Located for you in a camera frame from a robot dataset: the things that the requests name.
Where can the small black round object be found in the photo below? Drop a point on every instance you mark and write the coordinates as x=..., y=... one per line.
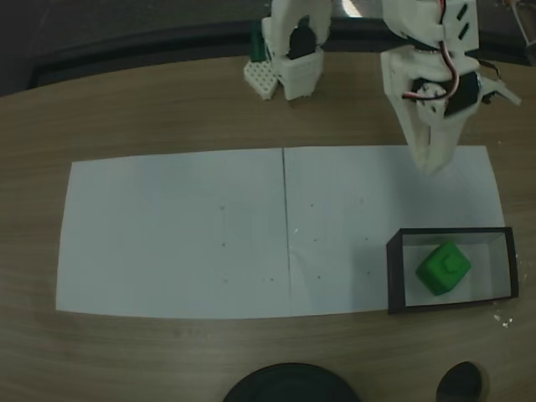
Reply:
x=460, y=383

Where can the white paper sheet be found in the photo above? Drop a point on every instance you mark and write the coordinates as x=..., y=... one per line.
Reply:
x=343, y=188
x=167, y=234

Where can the brown cardboard box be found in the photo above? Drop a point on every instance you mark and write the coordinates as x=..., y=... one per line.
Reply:
x=393, y=272

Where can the large black round object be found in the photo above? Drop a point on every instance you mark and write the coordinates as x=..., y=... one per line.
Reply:
x=289, y=385

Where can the green table clamp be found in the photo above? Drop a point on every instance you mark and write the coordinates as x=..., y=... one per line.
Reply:
x=258, y=42

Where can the green cube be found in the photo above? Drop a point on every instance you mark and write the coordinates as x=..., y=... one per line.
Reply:
x=444, y=268

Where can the white perforated base plate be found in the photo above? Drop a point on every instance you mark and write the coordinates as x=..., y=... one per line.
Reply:
x=259, y=79

